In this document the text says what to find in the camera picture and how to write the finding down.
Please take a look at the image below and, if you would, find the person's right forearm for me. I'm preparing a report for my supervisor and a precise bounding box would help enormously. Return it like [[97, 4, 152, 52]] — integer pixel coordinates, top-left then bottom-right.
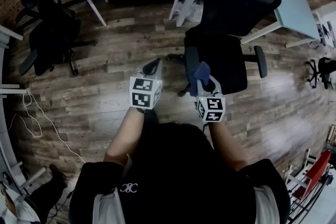
[[207, 120, 249, 172]]

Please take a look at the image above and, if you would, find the person's left forearm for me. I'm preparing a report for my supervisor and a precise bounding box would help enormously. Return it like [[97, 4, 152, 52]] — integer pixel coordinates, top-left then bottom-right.
[[104, 107, 145, 166]]

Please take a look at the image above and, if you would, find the grey shoulder strap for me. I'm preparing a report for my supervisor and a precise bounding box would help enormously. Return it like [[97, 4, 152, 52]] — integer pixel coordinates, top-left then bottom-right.
[[253, 185, 280, 224], [92, 186, 125, 224]]

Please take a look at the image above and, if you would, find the black mesh office chair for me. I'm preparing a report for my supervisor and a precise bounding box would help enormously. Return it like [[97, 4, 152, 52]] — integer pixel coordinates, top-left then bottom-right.
[[167, 0, 292, 97]]

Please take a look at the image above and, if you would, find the clear plastic wrap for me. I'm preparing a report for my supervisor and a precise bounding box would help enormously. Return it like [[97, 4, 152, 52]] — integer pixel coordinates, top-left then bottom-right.
[[183, 0, 206, 22]]

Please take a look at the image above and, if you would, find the black swivel chair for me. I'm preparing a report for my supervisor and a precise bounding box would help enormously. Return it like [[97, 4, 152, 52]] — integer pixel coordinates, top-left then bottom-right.
[[306, 57, 336, 90]]

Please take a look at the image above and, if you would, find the black office chair with headrest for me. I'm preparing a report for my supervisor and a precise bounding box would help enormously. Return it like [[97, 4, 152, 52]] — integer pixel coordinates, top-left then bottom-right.
[[15, 0, 97, 77]]

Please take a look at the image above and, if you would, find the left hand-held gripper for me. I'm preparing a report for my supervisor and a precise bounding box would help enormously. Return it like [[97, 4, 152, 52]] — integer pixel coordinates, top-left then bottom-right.
[[128, 58, 163, 110]]

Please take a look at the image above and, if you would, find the small white table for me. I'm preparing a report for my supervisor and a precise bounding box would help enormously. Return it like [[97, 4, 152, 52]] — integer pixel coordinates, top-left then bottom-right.
[[312, 9, 336, 48]]

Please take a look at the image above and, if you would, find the white desk with grey frame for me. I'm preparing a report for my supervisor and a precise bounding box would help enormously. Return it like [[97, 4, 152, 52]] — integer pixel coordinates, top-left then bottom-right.
[[0, 83, 47, 194]]

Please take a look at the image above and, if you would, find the light blue table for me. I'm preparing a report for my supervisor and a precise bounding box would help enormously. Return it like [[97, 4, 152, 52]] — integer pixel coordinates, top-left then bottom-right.
[[240, 0, 323, 48]]

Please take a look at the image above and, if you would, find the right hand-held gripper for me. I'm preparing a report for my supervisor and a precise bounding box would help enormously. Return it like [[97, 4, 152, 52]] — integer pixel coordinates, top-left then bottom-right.
[[195, 74, 226, 123]]

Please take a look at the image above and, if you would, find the white cable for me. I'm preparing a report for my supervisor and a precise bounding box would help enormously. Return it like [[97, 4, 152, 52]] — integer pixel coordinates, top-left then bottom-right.
[[6, 89, 87, 163]]

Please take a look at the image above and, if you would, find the person's black clothed body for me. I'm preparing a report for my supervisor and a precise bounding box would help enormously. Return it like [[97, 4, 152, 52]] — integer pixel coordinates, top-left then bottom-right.
[[68, 122, 291, 224]]

